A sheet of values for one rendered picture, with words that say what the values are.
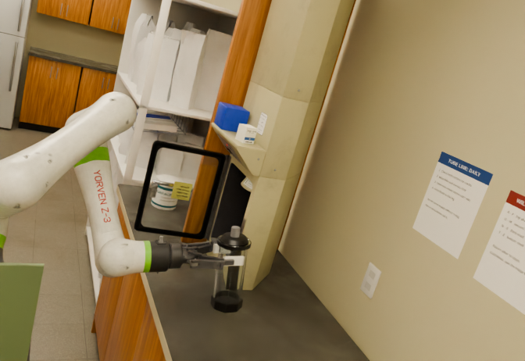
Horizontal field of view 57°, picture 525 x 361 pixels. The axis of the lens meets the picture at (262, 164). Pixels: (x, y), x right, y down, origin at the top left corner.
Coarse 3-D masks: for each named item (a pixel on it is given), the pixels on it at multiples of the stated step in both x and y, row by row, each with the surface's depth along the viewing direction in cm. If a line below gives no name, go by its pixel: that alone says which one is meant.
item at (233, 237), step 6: (234, 228) 150; (240, 228) 151; (228, 234) 152; (234, 234) 150; (240, 234) 153; (222, 240) 149; (228, 240) 148; (234, 240) 148; (240, 240) 149; (246, 240) 150
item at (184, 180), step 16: (176, 144) 193; (160, 160) 194; (176, 160) 195; (192, 160) 197; (208, 160) 199; (160, 176) 196; (176, 176) 197; (192, 176) 199; (208, 176) 201; (160, 192) 198; (176, 192) 200; (192, 192) 202; (208, 192) 203; (144, 208) 198; (160, 208) 200; (176, 208) 202; (192, 208) 204; (144, 224) 200; (160, 224) 202; (176, 224) 204; (192, 224) 206
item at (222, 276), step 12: (228, 252) 148; (240, 252) 148; (216, 276) 152; (228, 276) 149; (240, 276) 151; (216, 288) 152; (228, 288) 150; (240, 288) 152; (216, 300) 152; (228, 300) 151; (240, 300) 154
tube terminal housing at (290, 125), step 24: (264, 96) 180; (288, 120) 171; (312, 120) 185; (264, 144) 174; (288, 144) 174; (240, 168) 190; (264, 168) 174; (288, 168) 177; (264, 192) 177; (288, 192) 190; (264, 216) 181; (264, 240) 184; (264, 264) 194
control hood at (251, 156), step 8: (216, 128) 187; (224, 136) 179; (232, 136) 179; (232, 144) 171; (240, 144) 170; (248, 144) 174; (256, 144) 178; (240, 152) 168; (248, 152) 169; (256, 152) 170; (264, 152) 171; (240, 160) 179; (248, 160) 170; (256, 160) 171; (248, 168) 171; (256, 168) 172; (256, 176) 174
